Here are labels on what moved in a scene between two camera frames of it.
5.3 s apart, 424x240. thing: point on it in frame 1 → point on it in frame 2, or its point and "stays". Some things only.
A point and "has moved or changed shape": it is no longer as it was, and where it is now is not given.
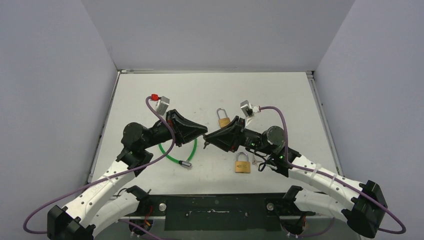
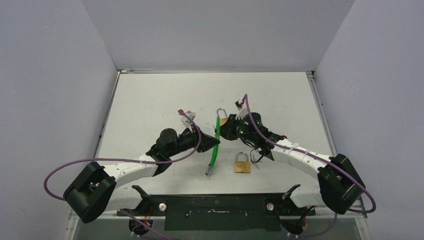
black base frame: [217, 211] stays
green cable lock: [184, 163] has moved or changed shape
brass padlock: [242, 167] stays
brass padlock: [223, 121] stays
